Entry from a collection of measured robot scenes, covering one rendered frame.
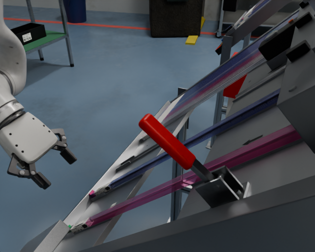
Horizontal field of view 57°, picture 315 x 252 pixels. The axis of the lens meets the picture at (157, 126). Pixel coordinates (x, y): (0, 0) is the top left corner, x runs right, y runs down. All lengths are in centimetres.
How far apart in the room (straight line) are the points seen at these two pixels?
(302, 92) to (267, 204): 8
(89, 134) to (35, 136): 146
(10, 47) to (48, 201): 115
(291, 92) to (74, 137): 200
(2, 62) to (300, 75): 68
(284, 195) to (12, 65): 67
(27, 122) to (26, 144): 5
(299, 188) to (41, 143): 59
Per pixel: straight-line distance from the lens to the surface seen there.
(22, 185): 189
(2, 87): 74
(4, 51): 76
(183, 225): 28
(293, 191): 22
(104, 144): 205
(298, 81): 23
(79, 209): 68
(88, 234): 53
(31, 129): 72
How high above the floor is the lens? 124
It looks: 34 degrees down
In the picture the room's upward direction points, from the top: straight up
